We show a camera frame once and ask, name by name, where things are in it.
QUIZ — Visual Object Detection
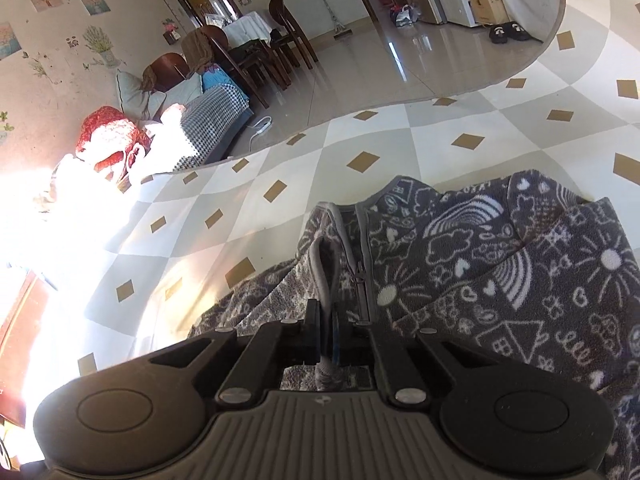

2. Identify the white power strip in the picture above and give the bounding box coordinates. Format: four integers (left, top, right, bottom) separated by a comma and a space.
247, 116, 273, 153

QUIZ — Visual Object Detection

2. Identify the houndstooth covered sofa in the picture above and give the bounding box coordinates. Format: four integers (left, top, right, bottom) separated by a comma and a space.
117, 52, 253, 171

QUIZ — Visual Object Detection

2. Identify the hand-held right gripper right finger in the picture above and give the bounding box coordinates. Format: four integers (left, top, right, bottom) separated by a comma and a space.
330, 312, 496, 405

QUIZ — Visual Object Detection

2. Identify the mop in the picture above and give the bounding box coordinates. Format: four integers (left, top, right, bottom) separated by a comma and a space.
311, 0, 353, 42

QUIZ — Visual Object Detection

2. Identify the grey pillow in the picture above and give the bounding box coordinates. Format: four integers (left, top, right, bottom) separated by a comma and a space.
117, 67, 166, 121

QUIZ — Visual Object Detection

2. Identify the grey doodle-print fleece jacket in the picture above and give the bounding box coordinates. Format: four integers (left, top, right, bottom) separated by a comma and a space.
187, 172, 640, 480

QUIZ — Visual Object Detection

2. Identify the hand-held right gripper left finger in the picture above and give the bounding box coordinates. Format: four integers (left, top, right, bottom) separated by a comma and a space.
150, 300, 326, 405

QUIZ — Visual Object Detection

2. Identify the side table with marbled cloth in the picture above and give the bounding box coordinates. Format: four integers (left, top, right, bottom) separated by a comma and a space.
497, 0, 566, 43

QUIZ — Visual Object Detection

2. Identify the plastic bag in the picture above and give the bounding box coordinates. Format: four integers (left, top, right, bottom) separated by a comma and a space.
390, 4, 421, 28

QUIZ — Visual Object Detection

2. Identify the dining table with white cloth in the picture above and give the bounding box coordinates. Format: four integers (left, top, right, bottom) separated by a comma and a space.
220, 10, 281, 46

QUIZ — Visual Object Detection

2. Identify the brown cloth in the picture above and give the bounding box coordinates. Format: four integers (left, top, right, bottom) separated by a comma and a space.
181, 27, 216, 76

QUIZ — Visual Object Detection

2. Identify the red wooden furniture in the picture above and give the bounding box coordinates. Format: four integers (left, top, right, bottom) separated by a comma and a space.
0, 270, 51, 428

